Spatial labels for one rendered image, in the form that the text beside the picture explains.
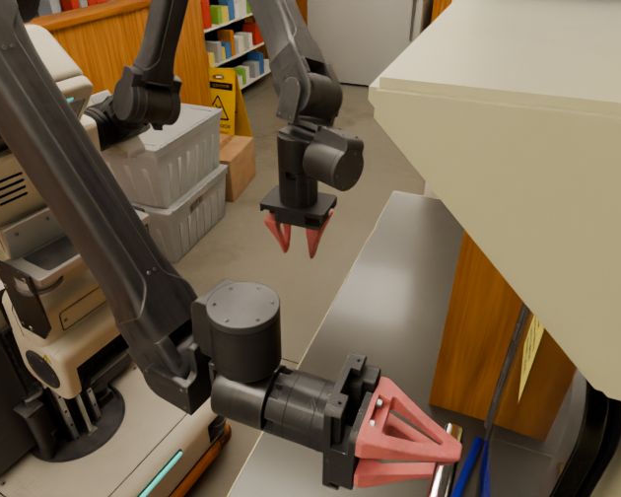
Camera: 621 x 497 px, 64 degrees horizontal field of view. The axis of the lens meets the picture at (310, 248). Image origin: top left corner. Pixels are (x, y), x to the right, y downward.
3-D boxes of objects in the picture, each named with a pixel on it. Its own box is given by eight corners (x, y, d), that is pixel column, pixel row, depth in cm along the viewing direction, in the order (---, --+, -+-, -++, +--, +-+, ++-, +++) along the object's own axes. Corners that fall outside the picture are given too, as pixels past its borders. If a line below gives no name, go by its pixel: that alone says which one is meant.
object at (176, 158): (230, 165, 284) (224, 107, 266) (168, 215, 238) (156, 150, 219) (169, 153, 297) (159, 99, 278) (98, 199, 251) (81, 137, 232)
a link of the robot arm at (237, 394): (235, 378, 49) (203, 423, 44) (230, 324, 45) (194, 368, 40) (300, 399, 47) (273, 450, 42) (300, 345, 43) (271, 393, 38)
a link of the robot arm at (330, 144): (327, 84, 71) (284, 74, 65) (390, 103, 64) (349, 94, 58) (307, 165, 75) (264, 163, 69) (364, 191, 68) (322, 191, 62)
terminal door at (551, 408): (492, 433, 64) (591, 139, 42) (446, 728, 41) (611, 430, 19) (486, 431, 64) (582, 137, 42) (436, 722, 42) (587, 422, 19)
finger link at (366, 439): (459, 475, 34) (329, 430, 37) (444, 529, 38) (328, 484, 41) (472, 399, 39) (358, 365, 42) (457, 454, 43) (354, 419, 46)
